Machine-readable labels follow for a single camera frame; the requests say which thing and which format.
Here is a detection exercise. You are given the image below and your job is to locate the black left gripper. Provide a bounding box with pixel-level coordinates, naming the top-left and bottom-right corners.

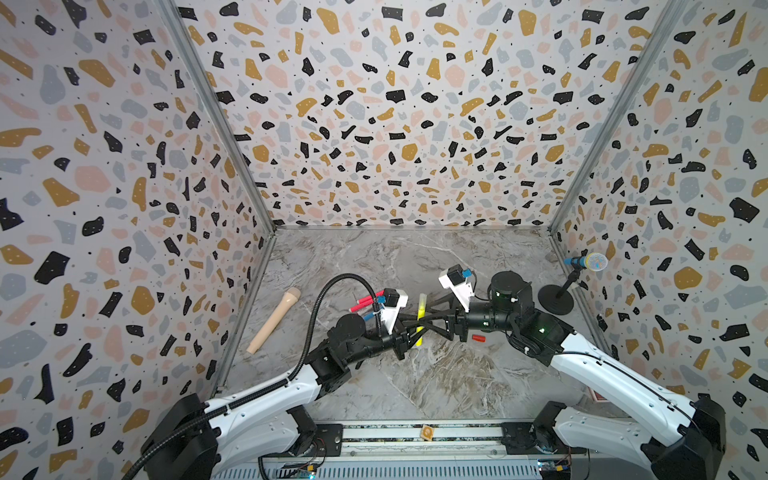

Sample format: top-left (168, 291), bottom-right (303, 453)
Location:
top-left (343, 315), bottom-right (429, 370)

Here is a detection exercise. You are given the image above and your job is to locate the yellow highlighter pen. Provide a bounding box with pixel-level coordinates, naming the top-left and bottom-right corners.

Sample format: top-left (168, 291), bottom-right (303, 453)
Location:
top-left (414, 293), bottom-right (428, 347)

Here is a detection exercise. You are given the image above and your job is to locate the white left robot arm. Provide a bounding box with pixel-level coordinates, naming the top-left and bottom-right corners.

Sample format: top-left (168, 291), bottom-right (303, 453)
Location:
top-left (125, 314), bottom-right (438, 479)

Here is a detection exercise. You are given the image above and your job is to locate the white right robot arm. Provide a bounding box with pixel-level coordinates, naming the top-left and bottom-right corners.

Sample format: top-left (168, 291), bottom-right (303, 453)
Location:
top-left (438, 265), bottom-right (726, 479)

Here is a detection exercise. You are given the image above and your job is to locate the pink highlighter pen upper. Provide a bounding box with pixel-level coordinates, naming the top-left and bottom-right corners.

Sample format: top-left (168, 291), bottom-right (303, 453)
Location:
top-left (355, 291), bottom-right (384, 305)

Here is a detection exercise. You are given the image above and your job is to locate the pink highlighter pen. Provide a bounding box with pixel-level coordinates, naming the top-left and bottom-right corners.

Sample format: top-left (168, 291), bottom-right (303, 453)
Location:
top-left (355, 291), bottom-right (384, 305)
top-left (349, 298), bottom-right (375, 313)

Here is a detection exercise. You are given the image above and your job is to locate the pink highlighter pen lower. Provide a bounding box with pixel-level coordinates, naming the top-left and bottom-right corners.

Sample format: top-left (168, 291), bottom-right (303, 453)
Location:
top-left (349, 298), bottom-right (375, 313)

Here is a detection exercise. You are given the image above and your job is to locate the small brown tag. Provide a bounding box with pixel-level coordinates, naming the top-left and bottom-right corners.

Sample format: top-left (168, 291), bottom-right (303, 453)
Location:
top-left (420, 425), bottom-right (434, 441)

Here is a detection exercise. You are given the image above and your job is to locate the beige toy microphone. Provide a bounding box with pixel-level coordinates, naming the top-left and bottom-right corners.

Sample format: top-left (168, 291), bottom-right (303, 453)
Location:
top-left (246, 287), bottom-right (301, 355)

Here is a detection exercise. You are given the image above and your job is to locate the blue toy microphone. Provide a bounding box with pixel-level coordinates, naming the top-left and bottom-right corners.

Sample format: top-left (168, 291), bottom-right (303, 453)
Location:
top-left (564, 252), bottom-right (609, 272)

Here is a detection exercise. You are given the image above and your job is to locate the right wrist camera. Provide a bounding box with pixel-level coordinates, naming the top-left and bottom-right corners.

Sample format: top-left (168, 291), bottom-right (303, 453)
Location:
top-left (438, 264), bottom-right (475, 312)

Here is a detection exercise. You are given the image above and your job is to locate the black corrugated cable hose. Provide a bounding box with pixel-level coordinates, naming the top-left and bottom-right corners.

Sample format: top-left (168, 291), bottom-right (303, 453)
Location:
top-left (119, 273), bottom-right (385, 480)

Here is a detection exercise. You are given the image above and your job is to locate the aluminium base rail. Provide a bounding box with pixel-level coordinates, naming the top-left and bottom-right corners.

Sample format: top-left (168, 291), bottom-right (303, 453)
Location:
top-left (218, 419), bottom-right (652, 479)

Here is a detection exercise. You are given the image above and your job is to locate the aluminium corner post right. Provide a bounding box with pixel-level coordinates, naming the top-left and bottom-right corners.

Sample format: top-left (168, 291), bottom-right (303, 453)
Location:
top-left (547, 0), bottom-right (691, 355)

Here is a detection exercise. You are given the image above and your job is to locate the aluminium corner post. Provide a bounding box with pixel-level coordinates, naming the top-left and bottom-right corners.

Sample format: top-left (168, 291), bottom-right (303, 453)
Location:
top-left (156, 0), bottom-right (276, 392)
top-left (547, 0), bottom-right (691, 355)

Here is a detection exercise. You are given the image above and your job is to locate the aluminium corner post left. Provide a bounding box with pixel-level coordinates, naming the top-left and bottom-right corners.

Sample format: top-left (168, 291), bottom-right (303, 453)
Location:
top-left (156, 0), bottom-right (276, 392)

